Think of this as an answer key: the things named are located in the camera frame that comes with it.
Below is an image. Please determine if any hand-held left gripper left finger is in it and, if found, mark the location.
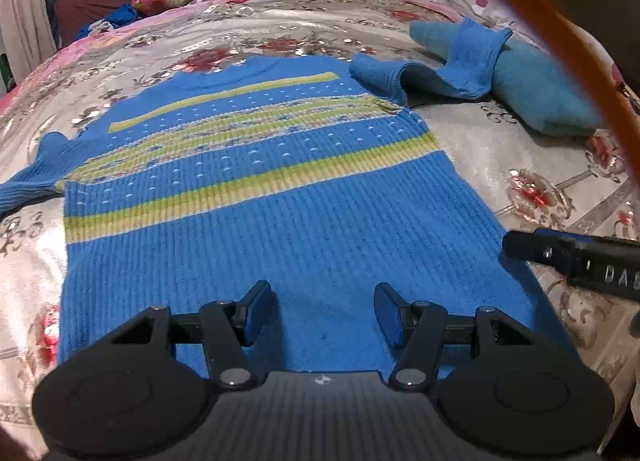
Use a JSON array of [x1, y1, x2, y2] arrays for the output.
[[111, 281, 273, 389]]

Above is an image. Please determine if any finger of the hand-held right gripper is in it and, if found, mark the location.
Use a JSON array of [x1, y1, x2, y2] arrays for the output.
[[502, 228, 576, 287]]

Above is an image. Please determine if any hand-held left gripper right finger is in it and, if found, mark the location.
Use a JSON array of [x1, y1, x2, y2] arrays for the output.
[[374, 283, 533, 389]]

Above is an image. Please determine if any blue striped knit sweater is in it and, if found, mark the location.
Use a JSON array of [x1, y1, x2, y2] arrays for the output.
[[0, 18, 576, 377]]

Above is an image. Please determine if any silver floral bed blanket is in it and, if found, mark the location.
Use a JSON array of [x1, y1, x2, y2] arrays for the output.
[[0, 0, 640, 459]]

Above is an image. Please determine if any teal folded cloth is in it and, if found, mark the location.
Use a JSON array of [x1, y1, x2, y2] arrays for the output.
[[409, 20, 608, 138]]

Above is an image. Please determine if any blue crumpled cloth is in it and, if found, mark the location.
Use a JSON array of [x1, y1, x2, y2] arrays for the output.
[[75, 3, 139, 40]]

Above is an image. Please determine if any beige curtain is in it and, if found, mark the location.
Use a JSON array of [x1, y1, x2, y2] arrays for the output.
[[0, 0, 58, 84]]

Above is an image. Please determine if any orange cable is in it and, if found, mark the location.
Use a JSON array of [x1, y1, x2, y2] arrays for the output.
[[432, 0, 640, 142]]

